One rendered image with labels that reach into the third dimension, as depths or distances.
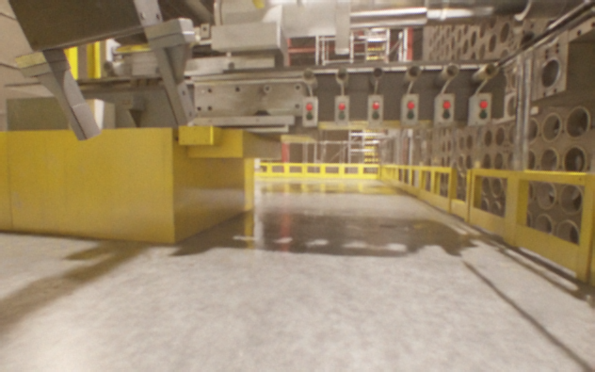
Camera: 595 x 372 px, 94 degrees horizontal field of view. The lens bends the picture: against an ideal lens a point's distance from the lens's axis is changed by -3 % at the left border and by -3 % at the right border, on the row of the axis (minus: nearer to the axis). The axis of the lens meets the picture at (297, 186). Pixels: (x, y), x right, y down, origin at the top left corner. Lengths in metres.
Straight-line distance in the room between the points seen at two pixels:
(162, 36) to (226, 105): 1.53
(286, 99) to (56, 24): 1.45
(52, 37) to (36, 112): 2.45
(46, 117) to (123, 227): 1.26
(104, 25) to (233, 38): 1.57
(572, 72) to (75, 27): 2.43
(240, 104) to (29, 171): 1.26
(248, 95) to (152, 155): 0.64
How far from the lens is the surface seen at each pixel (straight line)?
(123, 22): 0.35
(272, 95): 1.78
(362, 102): 1.68
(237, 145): 1.54
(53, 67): 0.43
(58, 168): 2.04
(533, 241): 1.72
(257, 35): 1.86
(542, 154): 3.28
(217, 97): 1.89
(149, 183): 1.65
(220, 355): 0.74
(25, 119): 2.93
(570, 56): 2.50
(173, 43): 0.34
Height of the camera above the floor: 0.42
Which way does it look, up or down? 5 degrees down
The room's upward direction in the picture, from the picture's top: 1 degrees clockwise
